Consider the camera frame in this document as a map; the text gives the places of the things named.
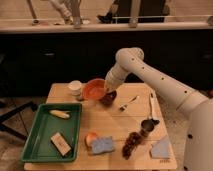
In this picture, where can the wooden block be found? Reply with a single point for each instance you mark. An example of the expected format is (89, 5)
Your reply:
(60, 143)

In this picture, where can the blue cloth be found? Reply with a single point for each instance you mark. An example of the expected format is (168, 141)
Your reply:
(160, 149)

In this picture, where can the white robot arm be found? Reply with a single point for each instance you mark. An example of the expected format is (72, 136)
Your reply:
(198, 108)

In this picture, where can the green plastic tray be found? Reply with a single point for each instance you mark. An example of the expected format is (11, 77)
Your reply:
(38, 147)

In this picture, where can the brown grape bunch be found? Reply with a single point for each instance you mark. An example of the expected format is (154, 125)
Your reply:
(132, 141)

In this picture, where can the green vegetable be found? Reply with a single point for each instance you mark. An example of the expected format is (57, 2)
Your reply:
(80, 98)

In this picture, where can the orange fruit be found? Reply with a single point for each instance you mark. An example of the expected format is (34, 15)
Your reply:
(90, 137)

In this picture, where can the small white cup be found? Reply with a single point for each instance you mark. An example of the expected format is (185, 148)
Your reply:
(75, 87)

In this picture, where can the blue sponge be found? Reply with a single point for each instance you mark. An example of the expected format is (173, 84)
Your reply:
(102, 145)

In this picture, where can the white railing bar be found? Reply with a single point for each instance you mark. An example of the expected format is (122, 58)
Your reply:
(54, 25)

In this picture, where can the dark brown bowl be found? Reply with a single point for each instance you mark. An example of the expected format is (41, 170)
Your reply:
(108, 99)

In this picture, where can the white handled knife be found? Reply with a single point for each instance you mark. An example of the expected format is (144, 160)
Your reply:
(152, 106)

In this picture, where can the orange bowl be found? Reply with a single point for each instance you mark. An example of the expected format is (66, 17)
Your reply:
(94, 89)

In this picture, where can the dark metal measuring cup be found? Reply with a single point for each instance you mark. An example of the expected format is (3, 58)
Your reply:
(148, 125)

